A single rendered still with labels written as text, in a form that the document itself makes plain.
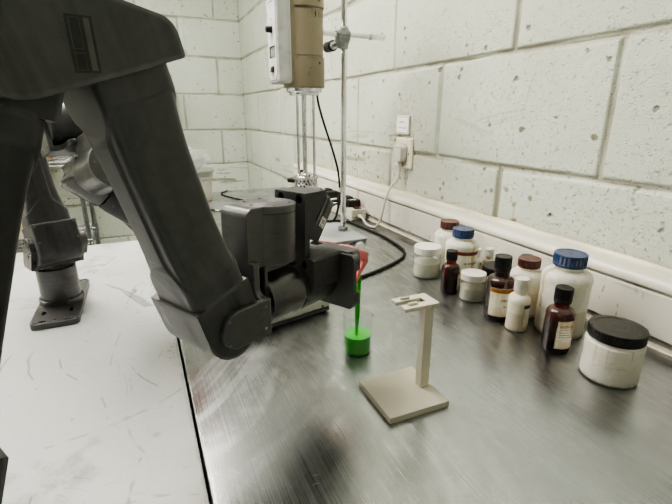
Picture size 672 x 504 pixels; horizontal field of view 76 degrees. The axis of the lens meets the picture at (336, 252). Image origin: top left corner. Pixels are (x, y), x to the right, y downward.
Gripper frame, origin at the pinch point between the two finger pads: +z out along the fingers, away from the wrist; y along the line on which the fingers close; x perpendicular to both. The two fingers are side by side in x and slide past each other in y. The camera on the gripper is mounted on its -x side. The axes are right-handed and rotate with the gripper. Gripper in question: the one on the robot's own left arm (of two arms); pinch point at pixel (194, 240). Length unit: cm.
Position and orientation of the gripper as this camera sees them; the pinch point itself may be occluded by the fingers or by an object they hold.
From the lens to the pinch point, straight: 73.4
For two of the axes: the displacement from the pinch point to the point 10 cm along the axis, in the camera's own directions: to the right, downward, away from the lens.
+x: -5.1, 8.5, -1.4
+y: -5.9, -2.4, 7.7
